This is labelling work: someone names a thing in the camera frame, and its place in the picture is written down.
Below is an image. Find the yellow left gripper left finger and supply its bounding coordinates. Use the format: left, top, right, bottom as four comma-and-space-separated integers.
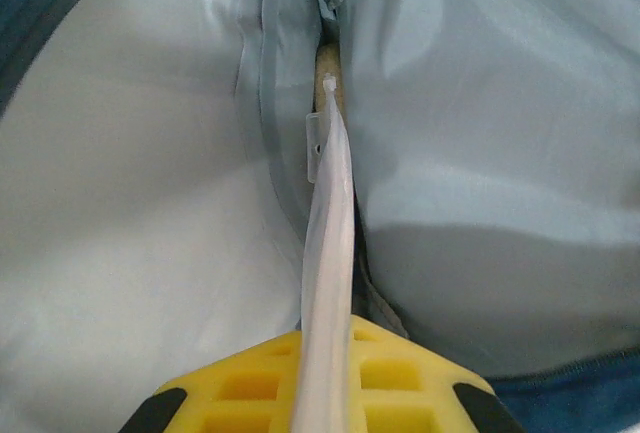
117, 330, 306, 433

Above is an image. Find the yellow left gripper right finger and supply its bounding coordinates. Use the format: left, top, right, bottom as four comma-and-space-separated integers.
344, 315, 526, 433

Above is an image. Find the clear plastic stationery packet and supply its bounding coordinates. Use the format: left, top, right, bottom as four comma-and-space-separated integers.
292, 74, 361, 433

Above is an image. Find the navy blue backpack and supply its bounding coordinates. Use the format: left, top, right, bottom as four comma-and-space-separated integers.
0, 0, 640, 433

